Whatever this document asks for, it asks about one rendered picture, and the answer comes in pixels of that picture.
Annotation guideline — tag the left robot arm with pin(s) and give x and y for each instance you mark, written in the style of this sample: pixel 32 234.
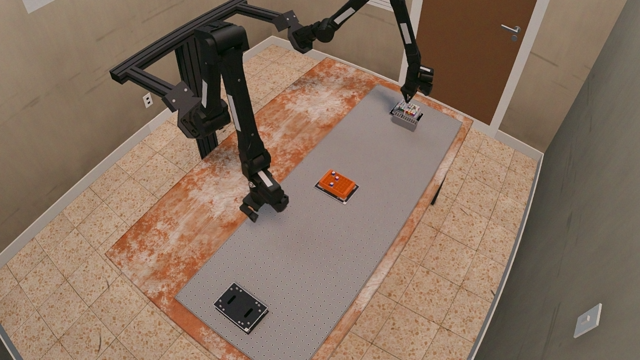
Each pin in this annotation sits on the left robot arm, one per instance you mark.
pixel 324 32

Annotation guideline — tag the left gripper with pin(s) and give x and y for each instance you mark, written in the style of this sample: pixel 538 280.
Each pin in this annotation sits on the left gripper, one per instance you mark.
pixel 405 92

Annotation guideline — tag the orange grid tube rack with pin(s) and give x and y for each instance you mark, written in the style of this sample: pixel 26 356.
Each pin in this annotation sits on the orange grid tube rack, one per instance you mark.
pixel 342 188

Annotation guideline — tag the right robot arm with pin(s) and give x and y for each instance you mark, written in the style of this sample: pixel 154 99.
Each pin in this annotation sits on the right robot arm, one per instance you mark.
pixel 219 58

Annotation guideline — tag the grey slotted rack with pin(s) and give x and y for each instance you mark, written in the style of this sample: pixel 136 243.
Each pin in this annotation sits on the grey slotted rack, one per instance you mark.
pixel 404 121

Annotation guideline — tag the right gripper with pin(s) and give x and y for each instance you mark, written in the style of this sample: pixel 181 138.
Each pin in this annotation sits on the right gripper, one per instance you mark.
pixel 248 201

